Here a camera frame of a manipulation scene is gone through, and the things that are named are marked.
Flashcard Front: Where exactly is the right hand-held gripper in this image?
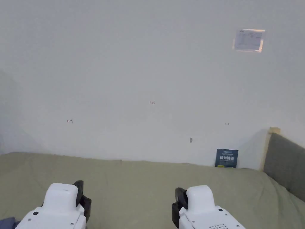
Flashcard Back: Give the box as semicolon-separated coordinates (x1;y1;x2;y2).
171;185;246;229

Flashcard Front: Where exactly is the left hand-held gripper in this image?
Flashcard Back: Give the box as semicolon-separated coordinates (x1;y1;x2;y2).
14;180;92;229

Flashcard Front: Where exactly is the bed with pale green sheet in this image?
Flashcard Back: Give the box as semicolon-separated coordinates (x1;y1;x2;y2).
0;152;305;229

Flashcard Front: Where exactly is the dark blue card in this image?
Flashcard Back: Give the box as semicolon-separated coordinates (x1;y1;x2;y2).
214;149;239;168

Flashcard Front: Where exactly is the dark blue garment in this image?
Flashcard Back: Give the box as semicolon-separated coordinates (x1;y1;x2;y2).
0;216;21;229

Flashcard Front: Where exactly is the grey padded headboard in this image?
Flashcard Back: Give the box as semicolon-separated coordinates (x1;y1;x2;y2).
263;127;305;199

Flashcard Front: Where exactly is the white paper sheet on wall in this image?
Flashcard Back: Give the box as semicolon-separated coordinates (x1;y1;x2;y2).
232;28;266;53

